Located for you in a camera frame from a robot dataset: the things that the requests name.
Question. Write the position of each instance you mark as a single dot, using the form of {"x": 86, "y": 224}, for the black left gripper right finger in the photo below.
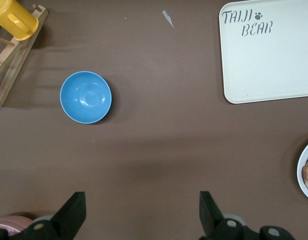
{"x": 211, "y": 220}

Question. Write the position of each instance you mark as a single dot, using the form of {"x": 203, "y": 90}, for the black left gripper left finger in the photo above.
{"x": 71, "y": 215}

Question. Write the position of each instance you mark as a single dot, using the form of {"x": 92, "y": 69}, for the white round plate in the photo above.
{"x": 301, "y": 175}

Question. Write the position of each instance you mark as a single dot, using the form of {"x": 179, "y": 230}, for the pink bowl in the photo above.
{"x": 14, "y": 222}

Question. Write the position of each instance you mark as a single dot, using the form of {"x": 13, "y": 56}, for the blue bowl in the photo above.
{"x": 85, "y": 97}

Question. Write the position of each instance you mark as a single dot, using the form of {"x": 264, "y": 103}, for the wooden mug rack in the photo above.
{"x": 16, "y": 57}

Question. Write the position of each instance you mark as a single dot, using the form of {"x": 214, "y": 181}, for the cream tray with bear print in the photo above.
{"x": 268, "y": 62}

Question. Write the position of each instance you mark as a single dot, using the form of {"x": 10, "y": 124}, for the yellow mug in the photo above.
{"x": 14, "y": 17}

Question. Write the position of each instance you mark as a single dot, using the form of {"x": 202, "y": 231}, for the small white paper scrap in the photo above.
{"x": 168, "y": 18}

